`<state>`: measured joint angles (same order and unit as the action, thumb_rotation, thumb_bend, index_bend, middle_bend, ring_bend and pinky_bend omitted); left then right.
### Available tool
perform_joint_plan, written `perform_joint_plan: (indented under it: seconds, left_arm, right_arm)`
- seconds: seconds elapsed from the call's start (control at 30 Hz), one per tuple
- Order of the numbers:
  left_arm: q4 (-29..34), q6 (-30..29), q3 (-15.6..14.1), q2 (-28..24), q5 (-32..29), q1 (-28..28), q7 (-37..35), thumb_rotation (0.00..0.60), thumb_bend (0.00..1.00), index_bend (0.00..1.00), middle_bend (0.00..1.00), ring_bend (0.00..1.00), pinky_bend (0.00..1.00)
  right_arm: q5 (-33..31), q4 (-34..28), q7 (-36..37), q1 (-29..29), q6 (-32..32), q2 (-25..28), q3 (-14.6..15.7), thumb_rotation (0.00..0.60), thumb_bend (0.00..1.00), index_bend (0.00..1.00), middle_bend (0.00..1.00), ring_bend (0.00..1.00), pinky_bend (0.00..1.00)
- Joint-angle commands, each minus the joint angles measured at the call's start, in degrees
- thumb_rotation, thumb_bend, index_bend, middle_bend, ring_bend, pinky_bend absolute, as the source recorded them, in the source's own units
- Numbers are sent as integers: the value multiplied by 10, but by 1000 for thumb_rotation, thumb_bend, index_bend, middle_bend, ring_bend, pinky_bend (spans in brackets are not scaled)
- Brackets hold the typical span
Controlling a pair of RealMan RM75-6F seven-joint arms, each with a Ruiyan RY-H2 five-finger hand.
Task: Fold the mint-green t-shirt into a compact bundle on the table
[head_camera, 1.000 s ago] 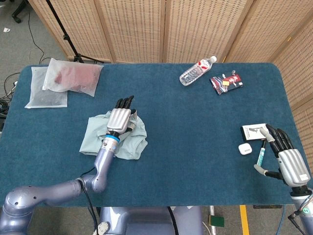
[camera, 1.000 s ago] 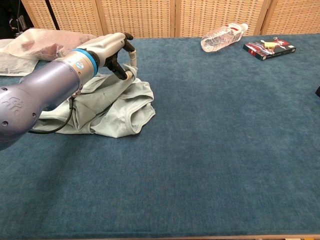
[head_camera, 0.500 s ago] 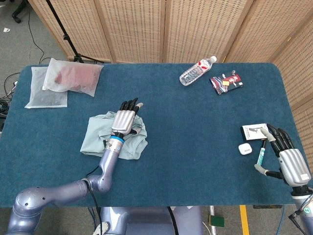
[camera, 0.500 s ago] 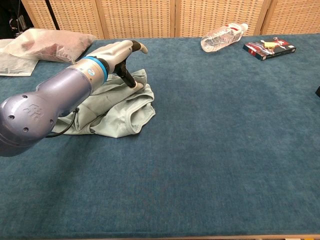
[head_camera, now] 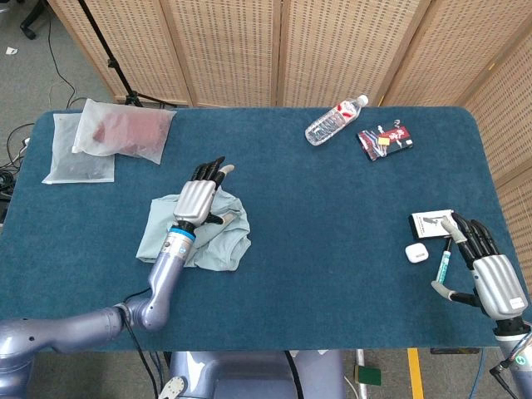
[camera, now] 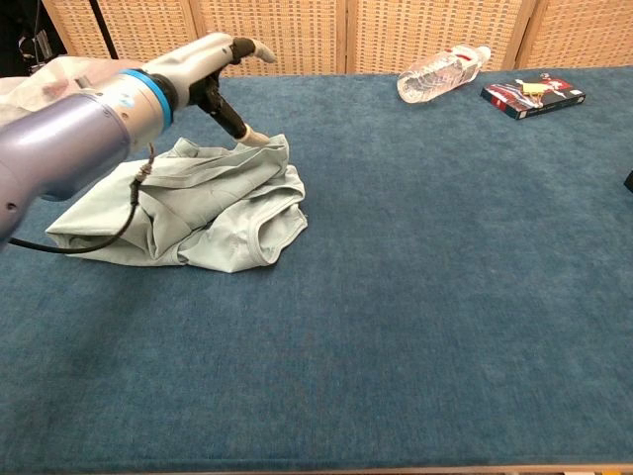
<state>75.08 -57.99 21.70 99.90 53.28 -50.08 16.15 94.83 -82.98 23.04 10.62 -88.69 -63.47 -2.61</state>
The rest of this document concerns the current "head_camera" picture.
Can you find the teal and white tube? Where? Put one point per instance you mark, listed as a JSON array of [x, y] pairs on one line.
[[444, 262]]

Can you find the light green t-shirt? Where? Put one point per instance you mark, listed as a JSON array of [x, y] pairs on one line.
[[224, 249]]

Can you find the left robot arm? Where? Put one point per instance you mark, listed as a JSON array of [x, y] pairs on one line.
[[166, 274]]

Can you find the yellow binder clip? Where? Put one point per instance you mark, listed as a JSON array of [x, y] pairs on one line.
[[384, 142]]

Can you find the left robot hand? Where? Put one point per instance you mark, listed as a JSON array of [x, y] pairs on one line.
[[195, 199]]

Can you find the white earbuds case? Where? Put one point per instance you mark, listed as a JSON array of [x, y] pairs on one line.
[[416, 252]]

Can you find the blue-gray robot torso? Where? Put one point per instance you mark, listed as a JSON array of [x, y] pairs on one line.
[[249, 374]]

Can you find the plastic bag with red garment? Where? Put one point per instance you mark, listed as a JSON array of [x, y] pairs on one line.
[[129, 129]]

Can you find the blue felt table cover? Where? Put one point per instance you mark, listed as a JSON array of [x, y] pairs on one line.
[[332, 249]]

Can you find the black tripod stand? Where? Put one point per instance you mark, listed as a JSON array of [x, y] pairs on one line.
[[112, 62]]

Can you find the clear plastic water bottle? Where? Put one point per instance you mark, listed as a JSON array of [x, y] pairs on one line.
[[332, 122]]

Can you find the plastic bag with dark garment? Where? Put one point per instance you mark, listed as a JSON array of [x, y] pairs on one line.
[[70, 168]]

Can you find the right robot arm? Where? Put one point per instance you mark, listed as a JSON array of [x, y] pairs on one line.
[[513, 338]]

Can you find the dark printed flat box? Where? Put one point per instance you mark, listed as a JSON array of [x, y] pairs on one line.
[[401, 137]]

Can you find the white paper scrap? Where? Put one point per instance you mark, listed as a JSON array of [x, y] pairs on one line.
[[11, 50]]

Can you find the white table leg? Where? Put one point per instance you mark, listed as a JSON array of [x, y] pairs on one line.
[[361, 357]]

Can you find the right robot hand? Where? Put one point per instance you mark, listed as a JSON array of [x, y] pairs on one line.
[[496, 282]]

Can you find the black office chair base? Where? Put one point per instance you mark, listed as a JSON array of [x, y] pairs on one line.
[[28, 32]]

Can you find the green block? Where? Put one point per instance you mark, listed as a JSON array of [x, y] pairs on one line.
[[369, 376]]

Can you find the white and black small box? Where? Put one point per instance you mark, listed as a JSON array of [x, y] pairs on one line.
[[428, 226]]

